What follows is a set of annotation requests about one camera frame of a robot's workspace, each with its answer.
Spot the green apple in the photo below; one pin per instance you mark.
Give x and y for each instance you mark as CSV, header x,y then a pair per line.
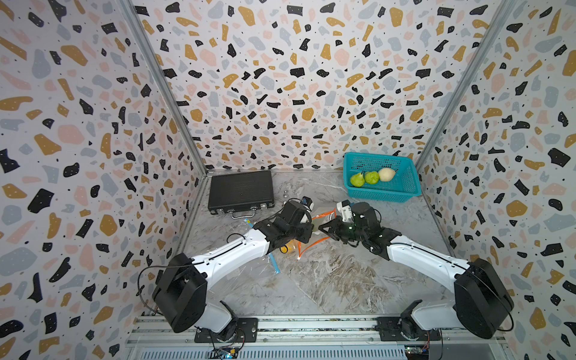
x,y
371,178

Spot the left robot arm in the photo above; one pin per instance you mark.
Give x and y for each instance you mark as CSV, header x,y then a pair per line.
x,y
181,290

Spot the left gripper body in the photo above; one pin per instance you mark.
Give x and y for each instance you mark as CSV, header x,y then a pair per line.
x,y
303,232

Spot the black briefcase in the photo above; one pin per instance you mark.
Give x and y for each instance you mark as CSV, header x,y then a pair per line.
x,y
241,192

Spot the teal plastic basket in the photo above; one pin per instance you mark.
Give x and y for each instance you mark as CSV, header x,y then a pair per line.
x,y
404,186

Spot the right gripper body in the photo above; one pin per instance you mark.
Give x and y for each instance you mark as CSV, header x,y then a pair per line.
x,y
345,232

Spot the green pear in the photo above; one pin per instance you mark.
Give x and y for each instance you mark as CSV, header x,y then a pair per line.
x,y
357,180

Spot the beige round fruit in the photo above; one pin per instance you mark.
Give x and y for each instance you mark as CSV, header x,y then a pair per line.
x,y
386,174

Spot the green circuit board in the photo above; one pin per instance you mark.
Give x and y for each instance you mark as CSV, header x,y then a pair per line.
x,y
224,353

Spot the orange fruit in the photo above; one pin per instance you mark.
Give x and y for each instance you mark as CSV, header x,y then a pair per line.
x,y
290,247

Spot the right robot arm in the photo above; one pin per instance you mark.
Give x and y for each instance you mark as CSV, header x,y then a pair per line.
x,y
479,302

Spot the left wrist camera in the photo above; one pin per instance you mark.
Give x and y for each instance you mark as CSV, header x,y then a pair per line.
x,y
307,202

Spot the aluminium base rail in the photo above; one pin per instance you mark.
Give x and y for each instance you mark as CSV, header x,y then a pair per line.
x,y
311,337

